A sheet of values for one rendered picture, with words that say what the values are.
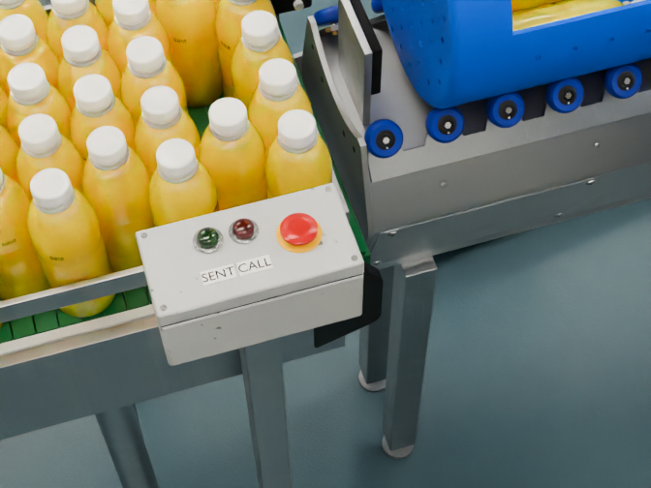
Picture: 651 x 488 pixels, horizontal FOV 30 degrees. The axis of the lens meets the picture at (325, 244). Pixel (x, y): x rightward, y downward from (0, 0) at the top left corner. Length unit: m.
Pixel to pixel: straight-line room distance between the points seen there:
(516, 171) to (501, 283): 0.95
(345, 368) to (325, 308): 1.14
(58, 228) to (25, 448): 1.13
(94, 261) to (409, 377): 0.81
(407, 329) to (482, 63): 0.63
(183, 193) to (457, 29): 0.32
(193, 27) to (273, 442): 0.50
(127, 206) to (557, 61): 0.48
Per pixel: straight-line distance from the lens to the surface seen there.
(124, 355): 1.39
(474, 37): 1.27
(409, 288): 1.72
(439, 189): 1.48
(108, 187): 1.26
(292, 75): 1.28
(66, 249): 1.25
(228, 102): 1.26
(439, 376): 2.33
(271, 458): 1.54
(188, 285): 1.14
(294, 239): 1.14
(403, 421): 2.12
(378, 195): 1.45
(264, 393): 1.38
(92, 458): 2.29
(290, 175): 1.25
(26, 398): 1.43
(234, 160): 1.26
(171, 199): 1.24
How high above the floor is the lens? 2.06
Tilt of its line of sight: 56 degrees down
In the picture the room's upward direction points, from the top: 1 degrees counter-clockwise
